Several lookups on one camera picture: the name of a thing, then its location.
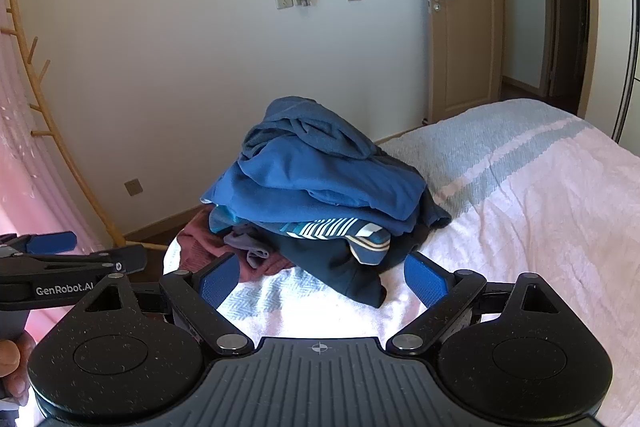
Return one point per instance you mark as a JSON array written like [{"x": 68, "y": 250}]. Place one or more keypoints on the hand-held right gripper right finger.
[{"x": 425, "y": 279}]

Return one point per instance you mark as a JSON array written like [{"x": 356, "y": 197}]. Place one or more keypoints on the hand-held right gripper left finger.
[{"x": 219, "y": 279}]

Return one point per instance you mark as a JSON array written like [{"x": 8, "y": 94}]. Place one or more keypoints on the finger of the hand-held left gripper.
[
  {"x": 100, "y": 258},
  {"x": 50, "y": 242}
]

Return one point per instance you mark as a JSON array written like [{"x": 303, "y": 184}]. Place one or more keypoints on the dark navy pants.
[{"x": 325, "y": 272}]

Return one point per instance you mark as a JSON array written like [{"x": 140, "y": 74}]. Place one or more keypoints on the person's left hand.
[{"x": 10, "y": 359}]

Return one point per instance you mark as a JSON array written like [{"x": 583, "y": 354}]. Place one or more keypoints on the wooden coat rack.
[{"x": 118, "y": 236}]

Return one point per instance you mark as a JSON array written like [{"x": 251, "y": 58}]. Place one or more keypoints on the maroon garment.
[{"x": 205, "y": 247}]

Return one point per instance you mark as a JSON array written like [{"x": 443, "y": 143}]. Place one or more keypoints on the grey garment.
[{"x": 250, "y": 247}]

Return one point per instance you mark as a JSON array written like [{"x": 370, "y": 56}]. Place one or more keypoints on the teal white striped shirt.
[{"x": 330, "y": 229}]

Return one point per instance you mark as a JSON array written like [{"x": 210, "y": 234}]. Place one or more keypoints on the bed with pink sheet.
[{"x": 525, "y": 217}]

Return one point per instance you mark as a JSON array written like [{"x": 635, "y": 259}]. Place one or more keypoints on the blue fleece garment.
[{"x": 320, "y": 187}]

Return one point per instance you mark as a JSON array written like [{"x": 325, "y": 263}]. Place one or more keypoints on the blue knit sweater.
[{"x": 310, "y": 127}]

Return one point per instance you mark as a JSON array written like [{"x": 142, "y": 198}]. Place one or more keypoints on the wooden door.
[{"x": 465, "y": 57}]

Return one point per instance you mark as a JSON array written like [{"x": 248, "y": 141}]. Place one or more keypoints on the white wardrobe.
[{"x": 630, "y": 32}]

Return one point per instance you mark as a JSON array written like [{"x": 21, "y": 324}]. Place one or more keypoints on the beige wall socket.
[
  {"x": 283, "y": 0},
  {"x": 133, "y": 187}
]

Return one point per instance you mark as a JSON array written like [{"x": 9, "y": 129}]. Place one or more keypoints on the wooden door frame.
[{"x": 592, "y": 32}]

